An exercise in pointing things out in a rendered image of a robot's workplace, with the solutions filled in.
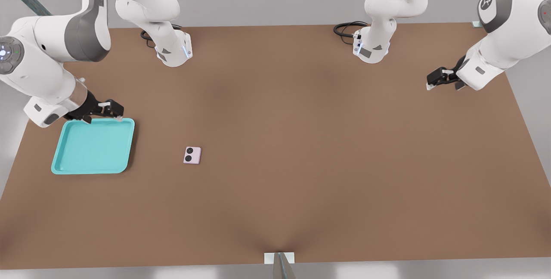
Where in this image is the black cable loop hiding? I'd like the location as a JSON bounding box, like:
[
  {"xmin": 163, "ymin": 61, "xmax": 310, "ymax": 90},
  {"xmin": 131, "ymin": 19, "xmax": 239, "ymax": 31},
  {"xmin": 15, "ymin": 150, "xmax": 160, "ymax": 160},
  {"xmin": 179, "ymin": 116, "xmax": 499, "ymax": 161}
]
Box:
[
  {"xmin": 333, "ymin": 21, "xmax": 371, "ymax": 47},
  {"xmin": 140, "ymin": 24, "xmax": 184, "ymax": 50}
]

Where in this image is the pale lilac phone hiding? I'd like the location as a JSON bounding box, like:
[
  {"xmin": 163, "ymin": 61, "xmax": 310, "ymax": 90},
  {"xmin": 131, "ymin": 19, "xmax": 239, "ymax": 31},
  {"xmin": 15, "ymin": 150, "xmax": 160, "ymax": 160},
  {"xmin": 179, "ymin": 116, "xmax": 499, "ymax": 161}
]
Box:
[{"xmin": 183, "ymin": 146, "xmax": 202, "ymax": 165}]

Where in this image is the pale blue-green tray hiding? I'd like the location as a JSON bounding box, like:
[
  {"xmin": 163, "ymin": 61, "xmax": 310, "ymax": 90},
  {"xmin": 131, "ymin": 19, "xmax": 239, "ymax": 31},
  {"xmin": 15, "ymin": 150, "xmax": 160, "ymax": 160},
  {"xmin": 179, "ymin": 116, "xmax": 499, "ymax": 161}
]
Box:
[{"xmin": 51, "ymin": 118, "xmax": 136, "ymax": 175}]

